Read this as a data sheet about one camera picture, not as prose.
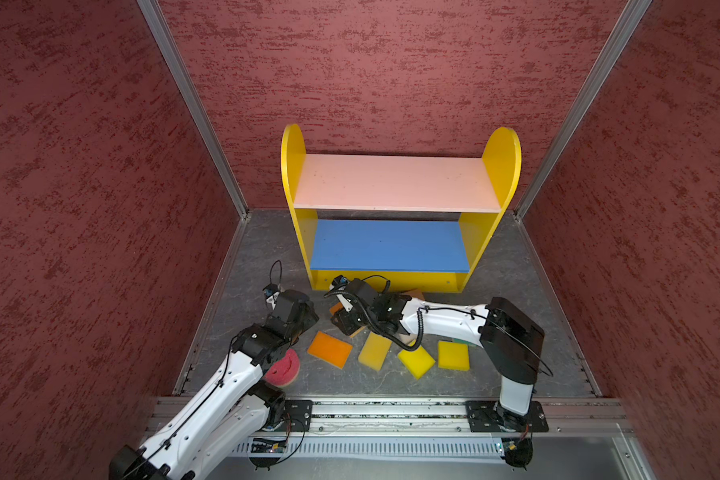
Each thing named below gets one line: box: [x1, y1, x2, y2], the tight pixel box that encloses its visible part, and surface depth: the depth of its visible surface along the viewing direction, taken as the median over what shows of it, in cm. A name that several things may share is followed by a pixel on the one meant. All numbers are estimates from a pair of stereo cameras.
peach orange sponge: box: [401, 288, 425, 300], surface depth 97 cm
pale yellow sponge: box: [358, 331, 393, 372], surface depth 85 cm
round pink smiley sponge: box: [263, 348, 301, 388], surface depth 80 cm
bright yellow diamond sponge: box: [398, 345, 436, 379], surface depth 83 cm
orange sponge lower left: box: [308, 331, 353, 370], surface depth 86 cm
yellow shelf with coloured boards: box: [281, 124, 522, 293], surface depth 76 cm
